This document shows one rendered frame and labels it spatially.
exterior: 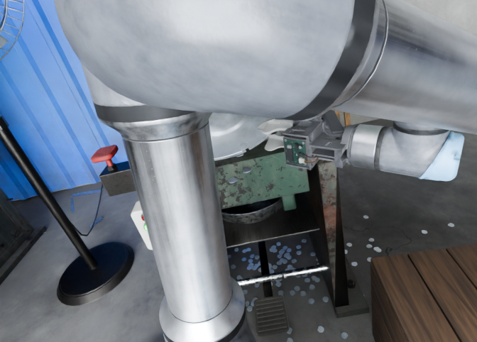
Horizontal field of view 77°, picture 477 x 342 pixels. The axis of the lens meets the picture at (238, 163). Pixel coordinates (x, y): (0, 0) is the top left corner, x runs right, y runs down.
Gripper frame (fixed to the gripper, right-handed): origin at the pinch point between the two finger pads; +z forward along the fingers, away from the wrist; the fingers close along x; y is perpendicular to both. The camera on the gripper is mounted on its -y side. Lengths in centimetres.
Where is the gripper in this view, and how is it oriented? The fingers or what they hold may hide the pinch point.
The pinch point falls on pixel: (265, 128)
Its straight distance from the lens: 66.7
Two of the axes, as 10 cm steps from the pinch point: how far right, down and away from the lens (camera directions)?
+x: 1.9, 8.4, 5.0
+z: -7.9, -1.7, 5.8
